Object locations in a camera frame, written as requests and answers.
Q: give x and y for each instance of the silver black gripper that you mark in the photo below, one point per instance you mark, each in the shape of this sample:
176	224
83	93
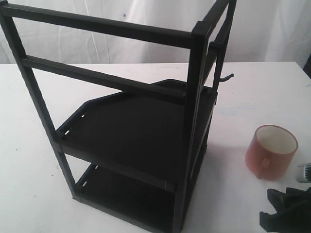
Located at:
290	220

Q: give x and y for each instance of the terracotta ceramic mug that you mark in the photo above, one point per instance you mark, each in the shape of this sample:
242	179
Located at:
270	152

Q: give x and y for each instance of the black rack hook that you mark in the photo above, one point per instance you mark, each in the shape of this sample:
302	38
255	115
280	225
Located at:
220	52

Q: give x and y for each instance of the black two-tier shelf rack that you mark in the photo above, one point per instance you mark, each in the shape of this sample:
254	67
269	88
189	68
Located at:
135	154

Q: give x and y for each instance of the white backdrop curtain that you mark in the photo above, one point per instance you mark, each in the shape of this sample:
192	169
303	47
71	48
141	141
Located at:
262	31

